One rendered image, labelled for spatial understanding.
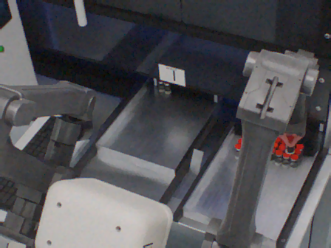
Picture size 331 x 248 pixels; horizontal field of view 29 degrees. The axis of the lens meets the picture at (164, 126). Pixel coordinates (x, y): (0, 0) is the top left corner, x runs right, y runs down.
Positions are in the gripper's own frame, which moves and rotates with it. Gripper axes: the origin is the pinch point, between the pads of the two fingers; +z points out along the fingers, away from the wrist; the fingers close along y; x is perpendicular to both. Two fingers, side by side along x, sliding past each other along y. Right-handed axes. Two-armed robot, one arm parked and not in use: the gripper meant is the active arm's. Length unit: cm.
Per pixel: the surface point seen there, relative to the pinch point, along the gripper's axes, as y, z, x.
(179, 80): 32.1, 14.7, 34.7
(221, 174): 6.4, 25.4, 19.0
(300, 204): -2.6, 23.2, -3.4
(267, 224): -9.0, 24.2, 4.6
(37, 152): 11, 30, 78
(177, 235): 26, 94, 42
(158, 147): 14.5, 25.7, 39.0
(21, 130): 46, 63, 106
